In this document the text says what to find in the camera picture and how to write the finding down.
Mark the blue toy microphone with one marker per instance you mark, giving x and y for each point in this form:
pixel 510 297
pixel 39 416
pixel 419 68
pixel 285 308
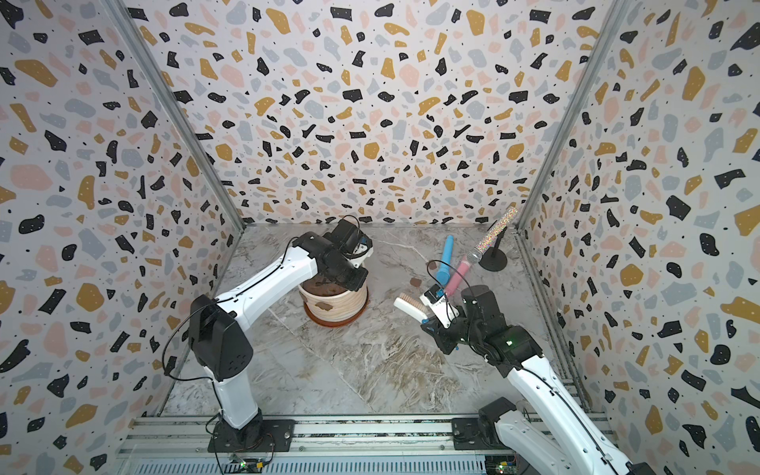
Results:
pixel 444 270

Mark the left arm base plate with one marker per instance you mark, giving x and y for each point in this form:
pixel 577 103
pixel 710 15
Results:
pixel 264 435

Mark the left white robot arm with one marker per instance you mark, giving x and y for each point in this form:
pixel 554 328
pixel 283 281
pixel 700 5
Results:
pixel 218 327

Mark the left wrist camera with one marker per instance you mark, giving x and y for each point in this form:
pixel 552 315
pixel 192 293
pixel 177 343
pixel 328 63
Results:
pixel 350 240

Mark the black microphone stand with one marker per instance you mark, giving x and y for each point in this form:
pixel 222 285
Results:
pixel 495 260

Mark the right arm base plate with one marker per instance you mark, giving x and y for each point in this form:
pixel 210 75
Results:
pixel 474 434

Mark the pink toy microphone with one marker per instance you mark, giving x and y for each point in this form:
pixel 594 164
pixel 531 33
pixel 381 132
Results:
pixel 457 277

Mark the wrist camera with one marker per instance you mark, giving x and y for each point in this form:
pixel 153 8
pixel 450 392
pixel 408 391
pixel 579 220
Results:
pixel 350 240
pixel 437 301

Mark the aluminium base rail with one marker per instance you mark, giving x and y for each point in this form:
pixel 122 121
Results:
pixel 381 444

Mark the terracotta saucer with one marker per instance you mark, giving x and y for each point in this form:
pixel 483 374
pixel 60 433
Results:
pixel 337 324

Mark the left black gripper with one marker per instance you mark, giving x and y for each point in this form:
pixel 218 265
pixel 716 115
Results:
pixel 363 274

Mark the white scrub brush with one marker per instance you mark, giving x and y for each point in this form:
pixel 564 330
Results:
pixel 412 307

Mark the cream ceramic pot with soil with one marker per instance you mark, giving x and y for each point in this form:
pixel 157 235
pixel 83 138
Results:
pixel 329 301

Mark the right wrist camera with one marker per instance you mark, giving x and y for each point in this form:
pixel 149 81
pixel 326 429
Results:
pixel 437 301

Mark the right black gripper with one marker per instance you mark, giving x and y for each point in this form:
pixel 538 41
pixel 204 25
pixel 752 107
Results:
pixel 439 334

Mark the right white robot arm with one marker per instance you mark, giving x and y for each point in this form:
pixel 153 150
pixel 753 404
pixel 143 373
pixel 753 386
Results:
pixel 572 443

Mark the glitter silver microphone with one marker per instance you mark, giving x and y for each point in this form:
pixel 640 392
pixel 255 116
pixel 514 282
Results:
pixel 476 254

